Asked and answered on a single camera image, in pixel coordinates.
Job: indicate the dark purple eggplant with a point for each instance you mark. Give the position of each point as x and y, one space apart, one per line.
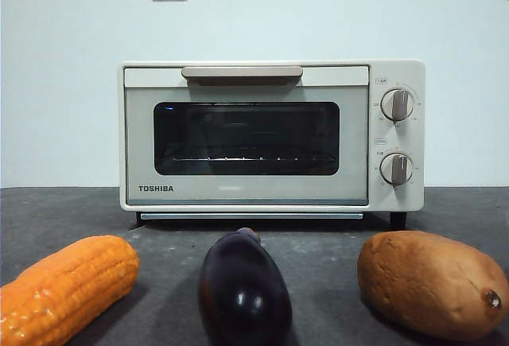
242 290

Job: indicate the grey oven crumb tray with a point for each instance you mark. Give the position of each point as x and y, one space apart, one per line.
250 216

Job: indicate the black oven foot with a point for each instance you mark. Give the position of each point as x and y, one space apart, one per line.
137 218
398 221

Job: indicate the cream oven knob beige grip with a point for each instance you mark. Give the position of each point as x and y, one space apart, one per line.
397 104
396 169

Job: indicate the cream Toshiba toaster oven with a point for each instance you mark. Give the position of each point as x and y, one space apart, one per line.
419 143

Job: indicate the brown sweet potato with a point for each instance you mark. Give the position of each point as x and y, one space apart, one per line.
425 282

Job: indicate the orange corn cob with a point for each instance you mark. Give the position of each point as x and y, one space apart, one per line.
67 282

